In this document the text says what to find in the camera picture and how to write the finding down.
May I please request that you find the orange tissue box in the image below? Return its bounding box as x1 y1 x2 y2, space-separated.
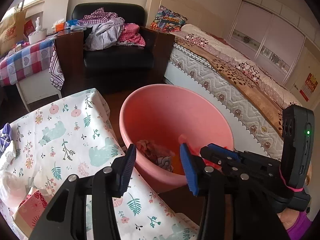
52 19 65 33

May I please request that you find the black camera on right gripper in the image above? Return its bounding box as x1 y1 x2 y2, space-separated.
280 105 315 192

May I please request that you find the colourful wrapper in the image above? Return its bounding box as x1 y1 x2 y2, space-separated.
136 140 175 172

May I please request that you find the plaid checkered tablecloth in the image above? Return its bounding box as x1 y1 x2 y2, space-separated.
1 36 65 90

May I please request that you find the red patterned tissue box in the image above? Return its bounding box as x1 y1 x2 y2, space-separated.
13 187 52 238

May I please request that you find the colourful comic pillow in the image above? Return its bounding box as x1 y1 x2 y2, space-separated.
150 5 188 33

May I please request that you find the bed with patterned quilts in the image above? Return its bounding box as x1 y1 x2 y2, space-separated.
145 0 299 159

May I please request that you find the pink plastic trash bucket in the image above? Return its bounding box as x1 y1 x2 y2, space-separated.
119 84 234 193

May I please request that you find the brown New Balance paper bag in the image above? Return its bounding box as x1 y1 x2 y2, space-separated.
0 11 26 55

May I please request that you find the pile of clothes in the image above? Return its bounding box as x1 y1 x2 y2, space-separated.
78 8 145 51

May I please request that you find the purple right sleeve forearm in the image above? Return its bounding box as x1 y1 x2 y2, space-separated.
287 212 312 240

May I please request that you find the purple face mask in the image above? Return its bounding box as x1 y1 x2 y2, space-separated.
0 123 12 154

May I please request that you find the black leather armchair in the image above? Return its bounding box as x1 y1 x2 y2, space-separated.
71 2 176 91

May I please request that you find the white round bowl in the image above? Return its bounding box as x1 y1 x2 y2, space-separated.
28 28 47 44

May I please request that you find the person's right hand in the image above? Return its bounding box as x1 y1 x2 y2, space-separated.
277 208 307 230

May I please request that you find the dark wooden side cabinet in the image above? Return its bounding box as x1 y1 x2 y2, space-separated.
55 30 86 97

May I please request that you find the white table under plaid cloth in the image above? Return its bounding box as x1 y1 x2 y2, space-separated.
16 69 62 113

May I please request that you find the floral bear tablecloth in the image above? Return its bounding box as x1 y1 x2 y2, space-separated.
1 88 198 239

